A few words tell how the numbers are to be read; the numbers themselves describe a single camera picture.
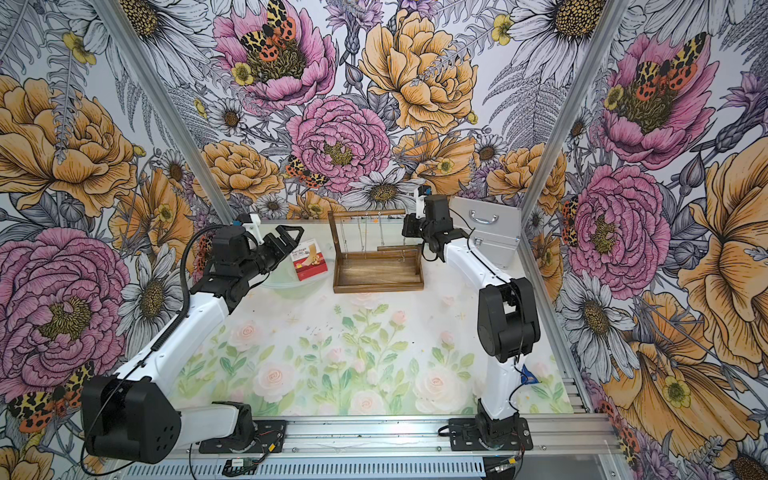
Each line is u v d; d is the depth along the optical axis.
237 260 0.61
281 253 0.71
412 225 0.83
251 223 0.73
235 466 0.73
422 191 0.83
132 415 0.40
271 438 0.73
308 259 1.05
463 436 0.74
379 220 1.27
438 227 0.74
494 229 1.02
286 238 0.71
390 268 1.08
